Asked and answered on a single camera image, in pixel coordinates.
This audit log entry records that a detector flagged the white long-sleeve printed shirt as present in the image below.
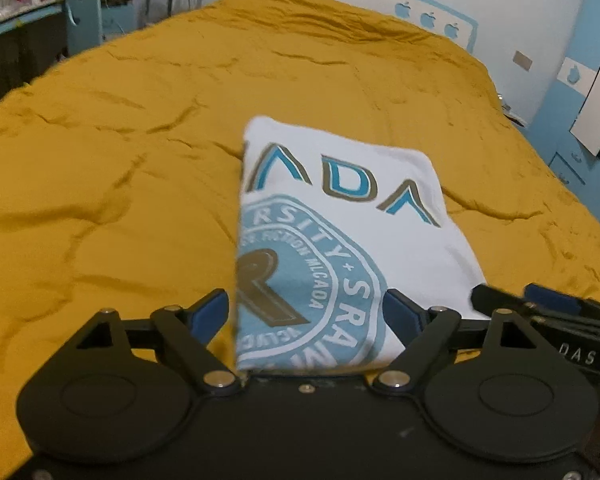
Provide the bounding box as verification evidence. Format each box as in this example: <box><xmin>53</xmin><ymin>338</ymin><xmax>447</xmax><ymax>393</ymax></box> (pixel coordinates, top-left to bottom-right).
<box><xmin>236</xmin><ymin>116</ymin><xmax>484</xmax><ymax>373</ymax></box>

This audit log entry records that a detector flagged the mustard yellow quilt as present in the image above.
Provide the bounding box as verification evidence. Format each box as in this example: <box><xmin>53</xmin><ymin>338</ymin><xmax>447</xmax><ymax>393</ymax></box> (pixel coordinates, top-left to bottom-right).
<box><xmin>0</xmin><ymin>0</ymin><xmax>600</xmax><ymax>479</ymax></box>

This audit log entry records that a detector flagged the blue wardrobe with drawers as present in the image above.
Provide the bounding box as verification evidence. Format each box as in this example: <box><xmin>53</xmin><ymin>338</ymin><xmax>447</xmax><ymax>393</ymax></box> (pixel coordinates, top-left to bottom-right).
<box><xmin>526</xmin><ymin>0</ymin><xmax>600</xmax><ymax>222</ymax></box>

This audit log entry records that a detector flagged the blue white desk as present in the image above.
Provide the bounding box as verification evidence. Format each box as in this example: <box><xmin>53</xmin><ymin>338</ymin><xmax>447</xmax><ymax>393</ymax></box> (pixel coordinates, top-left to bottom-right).
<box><xmin>0</xmin><ymin>0</ymin><xmax>137</xmax><ymax>99</ymax></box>

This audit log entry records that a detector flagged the blue desk chair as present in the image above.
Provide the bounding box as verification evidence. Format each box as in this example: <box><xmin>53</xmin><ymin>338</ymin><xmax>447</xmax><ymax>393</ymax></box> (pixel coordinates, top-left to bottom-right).
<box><xmin>65</xmin><ymin>0</ymin><xmax>102</xmax><ymax>56</ymax></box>

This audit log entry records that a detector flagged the beige wall switch plate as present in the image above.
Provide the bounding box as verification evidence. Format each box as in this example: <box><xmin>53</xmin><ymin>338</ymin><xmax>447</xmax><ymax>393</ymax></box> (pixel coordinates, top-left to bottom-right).
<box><xmin>513</xmin><ymin>51</ymin><xmax>533</xmax><ymax>72</ymax></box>

